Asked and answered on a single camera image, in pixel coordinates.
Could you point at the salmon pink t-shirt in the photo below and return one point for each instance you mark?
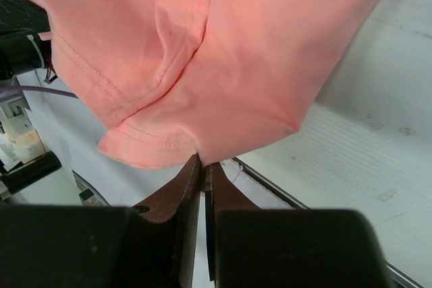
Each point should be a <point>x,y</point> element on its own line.
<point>217,78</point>

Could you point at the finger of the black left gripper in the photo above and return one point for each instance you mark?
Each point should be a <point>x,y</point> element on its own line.
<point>23,17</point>

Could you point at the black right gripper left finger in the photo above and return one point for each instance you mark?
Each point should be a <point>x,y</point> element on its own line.
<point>151,244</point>

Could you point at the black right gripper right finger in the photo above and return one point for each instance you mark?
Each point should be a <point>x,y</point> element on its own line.
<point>248,246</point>

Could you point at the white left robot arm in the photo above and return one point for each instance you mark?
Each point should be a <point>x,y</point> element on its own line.
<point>22,49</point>

